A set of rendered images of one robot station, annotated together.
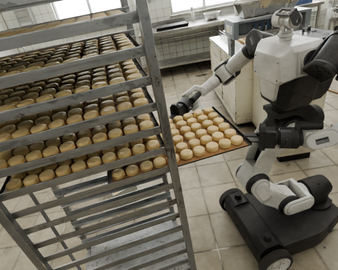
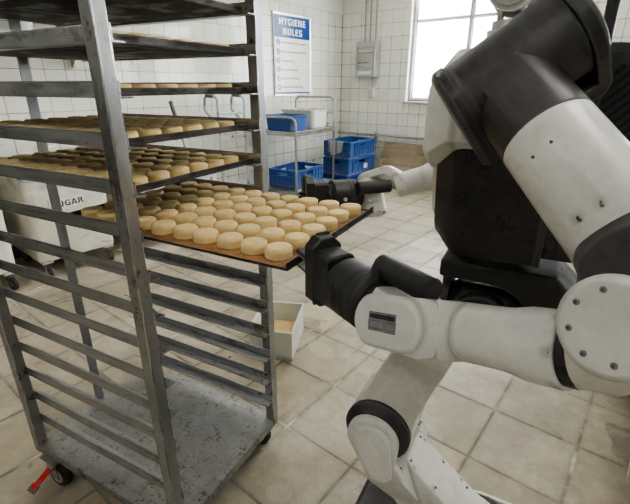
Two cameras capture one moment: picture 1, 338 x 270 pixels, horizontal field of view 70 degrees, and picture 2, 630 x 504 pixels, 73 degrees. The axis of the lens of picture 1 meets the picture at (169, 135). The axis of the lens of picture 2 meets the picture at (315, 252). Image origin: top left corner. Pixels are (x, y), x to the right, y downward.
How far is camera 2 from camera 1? 0.88 m
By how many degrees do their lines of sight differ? 35
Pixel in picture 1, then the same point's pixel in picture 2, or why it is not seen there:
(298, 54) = not seen: hidden behind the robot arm
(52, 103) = (0, 39)
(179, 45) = not seen: hidden behind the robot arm
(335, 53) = (485, 50)
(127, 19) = not seen: outside the picture
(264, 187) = (376, 443)
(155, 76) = (85, 19)
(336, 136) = (412, 325)
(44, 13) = (394, 62)
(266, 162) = (406, 383)
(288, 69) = (438, 114)
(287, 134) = (342, 273)
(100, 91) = (43, 36)
